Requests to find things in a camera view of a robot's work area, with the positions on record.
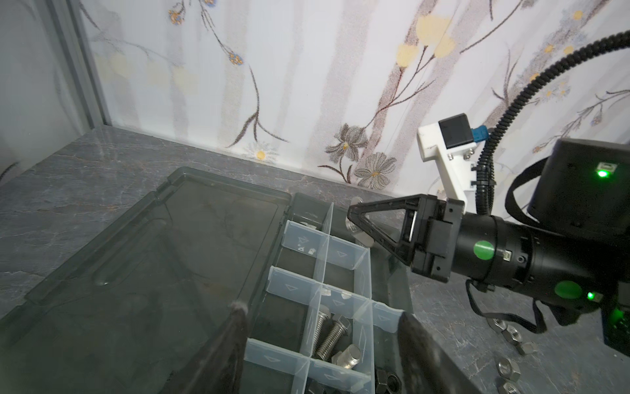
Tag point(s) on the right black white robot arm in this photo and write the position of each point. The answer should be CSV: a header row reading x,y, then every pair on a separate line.
x,y
566,241

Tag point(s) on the silver hex nut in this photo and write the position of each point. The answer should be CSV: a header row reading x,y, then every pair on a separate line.
x,y
508,387
512,335
497,325
508,369

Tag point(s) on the black hex nut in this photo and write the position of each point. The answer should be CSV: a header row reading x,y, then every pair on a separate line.
x,y
387,382

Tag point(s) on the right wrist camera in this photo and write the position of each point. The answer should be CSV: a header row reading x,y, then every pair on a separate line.
x,y
450,144

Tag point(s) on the green compartment organizer box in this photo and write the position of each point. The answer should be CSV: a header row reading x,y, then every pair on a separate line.
x,y
137,303

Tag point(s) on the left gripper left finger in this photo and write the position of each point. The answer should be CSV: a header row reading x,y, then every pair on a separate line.
x,y
217,367

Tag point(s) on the silver wing nut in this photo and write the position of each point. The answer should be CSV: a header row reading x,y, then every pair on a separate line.
x,y
360,237

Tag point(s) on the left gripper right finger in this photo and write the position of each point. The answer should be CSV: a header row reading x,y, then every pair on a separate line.
x,y
426,367

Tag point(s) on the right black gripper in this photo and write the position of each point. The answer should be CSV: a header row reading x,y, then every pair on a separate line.
x,y
419,230

